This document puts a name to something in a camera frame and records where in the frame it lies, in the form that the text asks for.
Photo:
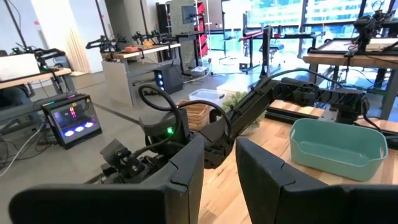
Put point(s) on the potted green plant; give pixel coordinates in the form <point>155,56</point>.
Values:
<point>234,99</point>

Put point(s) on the light teal plastic bin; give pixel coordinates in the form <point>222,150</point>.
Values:
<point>335,155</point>

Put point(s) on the white cardboard box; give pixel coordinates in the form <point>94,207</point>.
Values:
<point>18,67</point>

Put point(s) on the black metal workbench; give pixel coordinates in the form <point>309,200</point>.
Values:
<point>265,53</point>

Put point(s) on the black background robot arm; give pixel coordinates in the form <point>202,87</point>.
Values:
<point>367,28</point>
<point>105,45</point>

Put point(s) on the clear plastic storage bin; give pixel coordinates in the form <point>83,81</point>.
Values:
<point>206,95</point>

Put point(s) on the red shelf rack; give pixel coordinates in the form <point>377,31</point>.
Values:
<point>202,40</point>

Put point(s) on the wooden slat panel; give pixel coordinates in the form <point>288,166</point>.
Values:
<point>77,53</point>

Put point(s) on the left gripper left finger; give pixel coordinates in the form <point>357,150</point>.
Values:
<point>140,202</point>

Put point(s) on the black aluminium table frame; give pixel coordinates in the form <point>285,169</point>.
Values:
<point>289,116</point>

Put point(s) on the black PC case with lights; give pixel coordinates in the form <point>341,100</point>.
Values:
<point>74,121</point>

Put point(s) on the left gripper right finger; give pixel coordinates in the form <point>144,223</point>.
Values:
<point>295,202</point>

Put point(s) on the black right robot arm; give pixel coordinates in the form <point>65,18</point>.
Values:
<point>258,99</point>

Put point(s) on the wicker basket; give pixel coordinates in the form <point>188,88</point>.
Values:
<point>196,116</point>

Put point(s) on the wooden workbench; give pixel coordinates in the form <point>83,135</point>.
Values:
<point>342,60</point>
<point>46,75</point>
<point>124,77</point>

